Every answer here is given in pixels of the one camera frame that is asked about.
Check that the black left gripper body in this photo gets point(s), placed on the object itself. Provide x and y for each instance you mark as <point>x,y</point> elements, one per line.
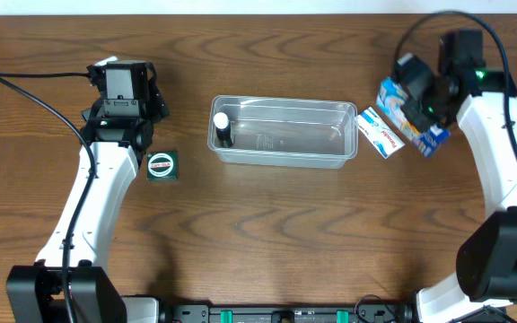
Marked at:
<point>158,104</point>

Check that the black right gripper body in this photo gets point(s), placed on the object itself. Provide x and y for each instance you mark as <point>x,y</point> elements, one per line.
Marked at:
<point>418,117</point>

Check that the blue Kool Fever box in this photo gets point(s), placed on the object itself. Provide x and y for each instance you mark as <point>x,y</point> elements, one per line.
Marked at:
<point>390,99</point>

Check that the white blue Panadol box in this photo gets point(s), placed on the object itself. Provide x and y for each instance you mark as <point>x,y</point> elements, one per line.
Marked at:
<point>378,133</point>

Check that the black bottle white cap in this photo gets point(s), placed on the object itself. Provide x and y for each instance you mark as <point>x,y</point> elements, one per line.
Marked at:
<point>223,129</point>

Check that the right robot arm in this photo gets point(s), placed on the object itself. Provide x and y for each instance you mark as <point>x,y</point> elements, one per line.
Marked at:
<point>483,103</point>

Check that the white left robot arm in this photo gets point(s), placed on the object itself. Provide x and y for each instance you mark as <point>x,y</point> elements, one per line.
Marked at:
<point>68,280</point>

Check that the clear plastic container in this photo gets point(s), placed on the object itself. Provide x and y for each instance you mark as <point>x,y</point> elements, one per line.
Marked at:
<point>286,132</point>

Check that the green Zam-Buk tin box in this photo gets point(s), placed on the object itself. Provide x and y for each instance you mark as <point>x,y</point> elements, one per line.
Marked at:
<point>163,166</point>

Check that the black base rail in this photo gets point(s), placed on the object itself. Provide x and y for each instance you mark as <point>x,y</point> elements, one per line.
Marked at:
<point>285,315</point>

